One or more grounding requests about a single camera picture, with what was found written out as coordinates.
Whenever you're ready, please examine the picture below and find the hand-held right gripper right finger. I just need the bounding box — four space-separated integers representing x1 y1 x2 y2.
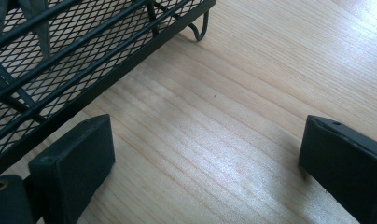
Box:
298 114 377 224

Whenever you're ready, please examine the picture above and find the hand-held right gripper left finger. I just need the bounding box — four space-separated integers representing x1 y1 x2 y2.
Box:
27 113 117 224

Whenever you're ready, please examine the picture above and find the black metal mesh rack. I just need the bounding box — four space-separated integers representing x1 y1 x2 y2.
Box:
0 0 217 178

